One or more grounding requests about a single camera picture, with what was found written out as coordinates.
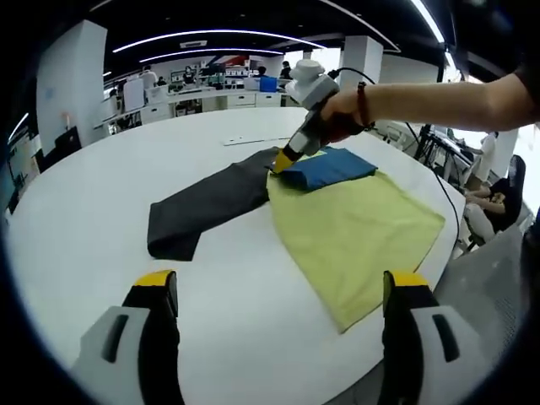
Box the white counter with drawers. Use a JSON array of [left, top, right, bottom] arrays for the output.
[[100, 88, 292, 127]]

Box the yellow grey blue garment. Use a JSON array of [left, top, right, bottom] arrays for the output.
[[146, 145, 447, 335]]

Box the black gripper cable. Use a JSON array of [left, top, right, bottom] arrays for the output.
[[328, 67, 463, 250]]

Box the white standing board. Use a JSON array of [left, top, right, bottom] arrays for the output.
[[122, 78, 148, 111]]

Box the long ceiling light strip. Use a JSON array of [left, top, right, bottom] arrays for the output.
[[150, 48, 284, 64], [112, 29, 324, 54]]

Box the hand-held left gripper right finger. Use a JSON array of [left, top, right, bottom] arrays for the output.
[[381, 270, 493, 405]]

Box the bright window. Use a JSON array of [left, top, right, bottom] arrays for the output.
[[284, 48, 345, 71]]

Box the black cabinet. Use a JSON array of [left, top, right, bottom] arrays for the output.
[[41, 126, 82, 172]]

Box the white template sheet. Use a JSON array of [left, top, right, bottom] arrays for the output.
[[222, 135, 292, 148]]

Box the white square pillar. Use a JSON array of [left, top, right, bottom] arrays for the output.
[[35, 19, 109, 144], [343, 35, 384, 85]]

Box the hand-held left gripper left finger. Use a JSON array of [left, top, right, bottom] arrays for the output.
[[72, 269, 186, 405]]

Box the person's dark shirt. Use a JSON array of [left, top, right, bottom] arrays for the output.
[[512, 40, 540, 94]]

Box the grey mesh chair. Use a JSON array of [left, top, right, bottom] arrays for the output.
[[434, 223, 528, 381]]

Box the person's right hand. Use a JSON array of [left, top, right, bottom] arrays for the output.
[[316, 86, 368, 144]]

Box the red bead bracelet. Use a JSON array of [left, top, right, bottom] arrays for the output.
[[356, 81, 376, 130]]

